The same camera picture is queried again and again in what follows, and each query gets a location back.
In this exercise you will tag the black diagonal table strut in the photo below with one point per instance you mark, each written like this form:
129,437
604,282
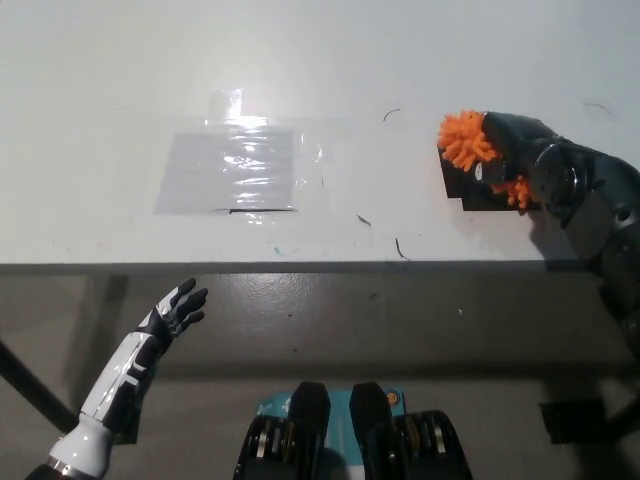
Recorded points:
30,385

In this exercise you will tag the black tape patch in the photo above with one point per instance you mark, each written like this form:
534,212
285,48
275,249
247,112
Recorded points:
465,192

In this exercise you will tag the orange microfibre telescopic duster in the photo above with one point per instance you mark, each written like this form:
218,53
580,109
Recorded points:
462,137

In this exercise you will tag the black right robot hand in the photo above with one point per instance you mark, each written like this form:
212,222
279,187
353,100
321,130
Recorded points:
520,140

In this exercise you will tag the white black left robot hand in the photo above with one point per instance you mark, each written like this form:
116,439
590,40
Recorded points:
130,357

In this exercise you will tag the clear plastic sheet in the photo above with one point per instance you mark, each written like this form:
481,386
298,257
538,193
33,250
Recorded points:
200,175

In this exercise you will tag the black teal robot torso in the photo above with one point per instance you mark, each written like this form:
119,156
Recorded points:
310,430

